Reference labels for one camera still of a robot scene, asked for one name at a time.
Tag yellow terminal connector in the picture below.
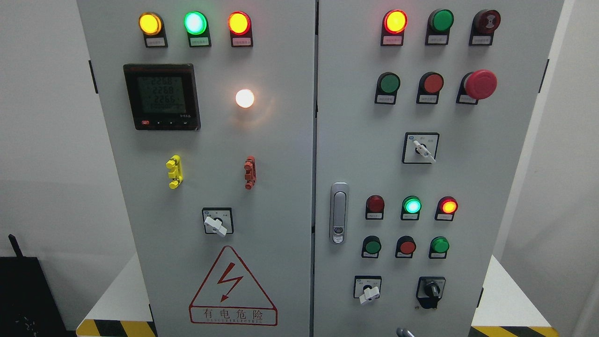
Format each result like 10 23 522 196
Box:
166 155 183 190

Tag red lit indicator lower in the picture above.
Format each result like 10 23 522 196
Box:
435 196 458 221

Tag red push button upper row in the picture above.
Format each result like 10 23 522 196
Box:
416 71 444 104

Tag orange red indicator light top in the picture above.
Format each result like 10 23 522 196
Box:
227 11 253 47

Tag green push button upper row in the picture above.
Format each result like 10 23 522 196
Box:
374 71 401 105

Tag white platform yellow black stripes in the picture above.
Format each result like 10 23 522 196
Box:
76 255 559 337

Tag white rotary switch upper right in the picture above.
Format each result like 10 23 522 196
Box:
402 132 440 164

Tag red terminal connector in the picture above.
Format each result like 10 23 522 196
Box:
244 155 256 190

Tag white rotary switch left door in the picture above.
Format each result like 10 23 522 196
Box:
202 207 234 237

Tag green indicator light top right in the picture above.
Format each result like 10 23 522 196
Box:
425 8 455 45

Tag grey left cabinet door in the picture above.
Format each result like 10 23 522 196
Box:
77 0 316 337

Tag green start push button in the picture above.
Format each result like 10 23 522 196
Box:
361 235 382 258

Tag black digital power meter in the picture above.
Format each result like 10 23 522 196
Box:
123 63 201 131

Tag dark red indicator light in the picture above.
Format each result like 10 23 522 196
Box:
365 195 385 220

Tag black selector knob switch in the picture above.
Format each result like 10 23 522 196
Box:
416 277 446 309

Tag white rotary switch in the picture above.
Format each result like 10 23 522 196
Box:
353 275 382 305
402 132 440 164

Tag white lit indicator lamp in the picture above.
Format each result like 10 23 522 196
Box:
235 89 255 109

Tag red push button lower row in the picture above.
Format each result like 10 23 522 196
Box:
395 235 416 258

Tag white rotary switch lower right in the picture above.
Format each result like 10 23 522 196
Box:
353 275 382 305

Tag yellow indicator light top left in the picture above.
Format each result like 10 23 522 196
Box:
138 12 168 48

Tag grey cabinet door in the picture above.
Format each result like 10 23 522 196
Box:
313 0 563 337
77 0 316 337

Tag green push button lower right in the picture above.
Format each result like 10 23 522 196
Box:
428 236 450 259

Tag green lit indicator light top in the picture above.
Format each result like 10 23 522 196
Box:
183 11 212 48

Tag green lit indicator lower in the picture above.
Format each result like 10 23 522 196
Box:
401 196 422 220

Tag red emergency stop mushroom button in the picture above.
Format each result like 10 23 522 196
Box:
456 70 497 105

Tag red push button row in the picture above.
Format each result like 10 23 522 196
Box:
395 235 416 258
416 71 444 104

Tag grey right cabinet door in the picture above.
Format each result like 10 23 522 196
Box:
313 0 563 337

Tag red electric hazard warning sticker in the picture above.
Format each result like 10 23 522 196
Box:
189 245 278 326

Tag orange lit indicator right door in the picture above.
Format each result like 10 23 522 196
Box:
380 9 407 46

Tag dark red buzzer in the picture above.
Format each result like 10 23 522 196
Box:
469 9 501 45

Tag black box with antenna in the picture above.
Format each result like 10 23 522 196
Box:
0 234 68 337

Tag silver door handle lock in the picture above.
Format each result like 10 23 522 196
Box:
329 182 349 244

